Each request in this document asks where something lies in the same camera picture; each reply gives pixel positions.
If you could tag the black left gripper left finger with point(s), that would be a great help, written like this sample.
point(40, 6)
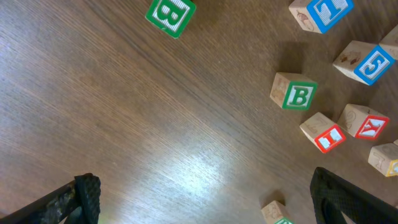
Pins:
point(75, 202)

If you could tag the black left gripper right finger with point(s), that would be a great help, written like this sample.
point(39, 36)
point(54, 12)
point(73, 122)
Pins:
point(335, 198)

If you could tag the green R block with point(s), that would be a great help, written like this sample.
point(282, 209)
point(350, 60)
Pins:
point(276, 213)

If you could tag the red I block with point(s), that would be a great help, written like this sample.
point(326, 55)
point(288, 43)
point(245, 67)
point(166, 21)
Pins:
point(323, 132)

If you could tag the yellow block centre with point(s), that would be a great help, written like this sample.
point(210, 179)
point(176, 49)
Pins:
point(384, 159)

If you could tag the green B block centre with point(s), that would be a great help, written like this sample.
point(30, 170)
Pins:
point(293, 91)

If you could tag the green b block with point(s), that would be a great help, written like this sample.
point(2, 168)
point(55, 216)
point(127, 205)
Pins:
point(293, 91)
point(171, 16)

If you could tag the blue 5 block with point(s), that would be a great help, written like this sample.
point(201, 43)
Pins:
point(363, 62)

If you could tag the red U block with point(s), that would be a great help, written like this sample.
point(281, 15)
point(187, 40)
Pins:
point(390, 43)

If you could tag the blue T block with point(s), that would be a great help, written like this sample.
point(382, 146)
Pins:
point(319, 16)

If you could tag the green B block left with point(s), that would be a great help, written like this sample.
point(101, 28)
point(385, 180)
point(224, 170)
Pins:
point(171, 16)

